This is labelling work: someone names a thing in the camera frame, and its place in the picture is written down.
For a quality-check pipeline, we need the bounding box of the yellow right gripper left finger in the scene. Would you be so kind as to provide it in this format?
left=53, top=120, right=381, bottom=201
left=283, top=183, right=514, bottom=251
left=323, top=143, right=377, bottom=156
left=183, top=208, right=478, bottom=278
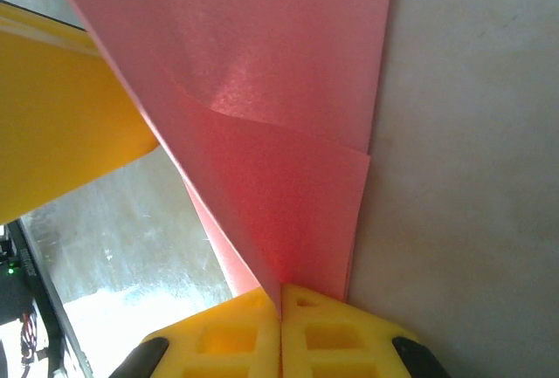
left=108, top=285, right=280, bottom=378

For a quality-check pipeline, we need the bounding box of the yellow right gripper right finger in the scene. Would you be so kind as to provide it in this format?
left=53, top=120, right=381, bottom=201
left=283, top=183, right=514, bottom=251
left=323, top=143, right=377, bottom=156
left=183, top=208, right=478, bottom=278
left=280, top=284, right=452, bottom=378

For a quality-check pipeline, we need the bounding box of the pink square paper sheet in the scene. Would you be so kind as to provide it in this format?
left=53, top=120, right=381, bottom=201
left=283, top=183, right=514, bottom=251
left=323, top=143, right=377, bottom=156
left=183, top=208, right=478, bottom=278
left=41, top=0, right=398, bottom=313

